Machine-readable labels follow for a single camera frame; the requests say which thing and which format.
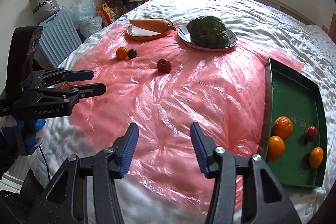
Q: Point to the small mandarin orange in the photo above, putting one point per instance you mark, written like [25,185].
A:
[316,157]

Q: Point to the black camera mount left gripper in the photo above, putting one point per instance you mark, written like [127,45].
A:
[21,56]

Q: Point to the grey printed bag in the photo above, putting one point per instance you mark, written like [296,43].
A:
[43,9]

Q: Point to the red yellow snack package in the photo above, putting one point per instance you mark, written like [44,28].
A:
[106,12]

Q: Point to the orange rimmed oval plate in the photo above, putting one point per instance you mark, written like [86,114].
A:
[142,35]

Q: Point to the large orange carrot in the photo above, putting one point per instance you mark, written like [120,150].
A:
[154,24]

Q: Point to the light blue suitcase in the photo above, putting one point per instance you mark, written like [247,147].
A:
[59,37]

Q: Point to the small orange tangerine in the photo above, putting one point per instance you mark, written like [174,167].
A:
[121,53]

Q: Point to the blue gloved left hand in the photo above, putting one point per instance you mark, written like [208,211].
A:
[21,137]

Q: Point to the wooden headboard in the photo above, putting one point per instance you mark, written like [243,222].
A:
[331,32]

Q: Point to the green rectangular tray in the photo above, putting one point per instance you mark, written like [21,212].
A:
[291,94]

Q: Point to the dark green leafy vegetable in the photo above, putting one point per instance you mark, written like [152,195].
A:
[209,32]

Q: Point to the pink plastic sheet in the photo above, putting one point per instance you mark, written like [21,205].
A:
[224,92]

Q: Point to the translucent blue plastic bag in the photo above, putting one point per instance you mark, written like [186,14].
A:
[84,16]

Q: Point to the smooth orange in tray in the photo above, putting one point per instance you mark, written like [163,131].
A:
[276,148]

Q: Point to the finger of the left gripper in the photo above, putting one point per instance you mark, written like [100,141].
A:
[58,75]
[52,95]

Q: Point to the large textured orange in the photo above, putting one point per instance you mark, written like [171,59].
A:
[282,127]

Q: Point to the white dark-rimmed plate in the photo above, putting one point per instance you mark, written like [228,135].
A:
[184,34]

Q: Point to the dark purple plum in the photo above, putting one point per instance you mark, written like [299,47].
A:
[132,53]

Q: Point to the small red apple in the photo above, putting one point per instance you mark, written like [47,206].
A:
[164,66]

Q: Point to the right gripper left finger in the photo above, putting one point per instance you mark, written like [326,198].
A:
[65,198]

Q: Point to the large red apple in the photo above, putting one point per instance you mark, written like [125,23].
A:
[311,133]

